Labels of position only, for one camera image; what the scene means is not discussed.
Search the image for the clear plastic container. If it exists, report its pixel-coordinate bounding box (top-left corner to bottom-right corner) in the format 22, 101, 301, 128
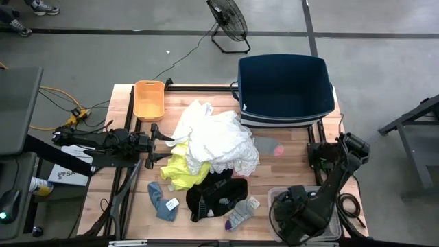
267, 186, 343, 243

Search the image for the grey sock purple toe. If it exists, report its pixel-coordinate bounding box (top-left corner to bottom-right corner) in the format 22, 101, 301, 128
224, 198, 257, 233

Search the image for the orange plastic basket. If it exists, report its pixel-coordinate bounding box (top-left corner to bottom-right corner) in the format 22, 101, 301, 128
132, 80, 166, 123

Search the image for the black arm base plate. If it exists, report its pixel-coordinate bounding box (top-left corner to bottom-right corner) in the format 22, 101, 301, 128
307, 142, 344, 172
84, 145, 141, 169

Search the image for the black patterned underwear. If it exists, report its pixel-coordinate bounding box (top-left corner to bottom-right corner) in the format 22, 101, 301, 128
185, 169, 248, 223

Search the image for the black computer mouse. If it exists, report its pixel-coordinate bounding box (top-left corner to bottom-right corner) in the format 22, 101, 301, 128
0, 189, 21, 226

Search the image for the white yellow can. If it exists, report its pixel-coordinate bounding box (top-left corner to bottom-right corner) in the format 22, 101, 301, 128
28, 176, 54, 197

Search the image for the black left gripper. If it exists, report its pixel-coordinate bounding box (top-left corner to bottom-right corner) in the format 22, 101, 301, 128
129, 122, 176, 170

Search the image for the yellow shirt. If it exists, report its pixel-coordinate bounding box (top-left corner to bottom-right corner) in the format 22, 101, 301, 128
160, 140, 212, 192

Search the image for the black coiled cable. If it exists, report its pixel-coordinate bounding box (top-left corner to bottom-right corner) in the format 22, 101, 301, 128
337, 193, 366, 229

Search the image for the black floor fan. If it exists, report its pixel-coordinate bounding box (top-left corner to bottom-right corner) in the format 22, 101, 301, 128
206, 0, 251, 55

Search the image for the person's shoe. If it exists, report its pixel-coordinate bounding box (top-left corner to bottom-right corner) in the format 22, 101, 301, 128
9, 19, 33, 38
30, 0, 60, 16

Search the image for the person's leg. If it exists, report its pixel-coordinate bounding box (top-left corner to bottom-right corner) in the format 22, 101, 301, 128
0, 5, 20, 25

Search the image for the silver metal bracket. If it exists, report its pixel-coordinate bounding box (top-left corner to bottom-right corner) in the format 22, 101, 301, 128
108, 239, 148, 247

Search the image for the dark grey monitor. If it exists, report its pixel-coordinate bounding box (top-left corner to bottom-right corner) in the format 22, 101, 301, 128
0, 66, 44, 157

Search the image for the grey sock pink toe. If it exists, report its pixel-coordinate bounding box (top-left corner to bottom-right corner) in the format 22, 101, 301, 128
252, 136, 285, 158

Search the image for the black metal stand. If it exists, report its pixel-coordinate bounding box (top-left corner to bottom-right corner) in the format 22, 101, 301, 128
378, 94, 439, 200

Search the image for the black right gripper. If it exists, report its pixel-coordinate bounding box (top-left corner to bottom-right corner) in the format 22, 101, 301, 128
272, 185, 311, 245

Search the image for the blue sock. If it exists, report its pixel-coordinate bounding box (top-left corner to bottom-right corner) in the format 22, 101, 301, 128
147, 181, 179, 222

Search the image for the black diagonal beam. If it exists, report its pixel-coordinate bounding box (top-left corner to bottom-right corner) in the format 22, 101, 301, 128
22, 134, 93, 178

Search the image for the orange extension cord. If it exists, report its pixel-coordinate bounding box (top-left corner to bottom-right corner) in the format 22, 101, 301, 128
29, 85, 90, 132

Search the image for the black side desk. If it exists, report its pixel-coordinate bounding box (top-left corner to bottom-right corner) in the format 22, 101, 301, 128
0, 152, 38, 241

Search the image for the black fan cable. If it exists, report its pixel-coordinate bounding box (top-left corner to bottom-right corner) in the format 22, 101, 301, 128
150, 22, 220, 82

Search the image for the navy white striped fabric bin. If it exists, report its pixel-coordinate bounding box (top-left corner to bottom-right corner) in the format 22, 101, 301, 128
230, 54, 336, 129

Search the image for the large white cloth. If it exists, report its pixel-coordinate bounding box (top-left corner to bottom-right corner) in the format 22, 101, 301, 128
187, 110, 261, 178

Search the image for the white printed paper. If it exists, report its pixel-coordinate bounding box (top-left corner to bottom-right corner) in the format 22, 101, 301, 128
47, 144, 95, 187

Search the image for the yellow power plug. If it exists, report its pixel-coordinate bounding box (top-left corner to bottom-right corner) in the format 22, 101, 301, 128
64, 107, 91, 127

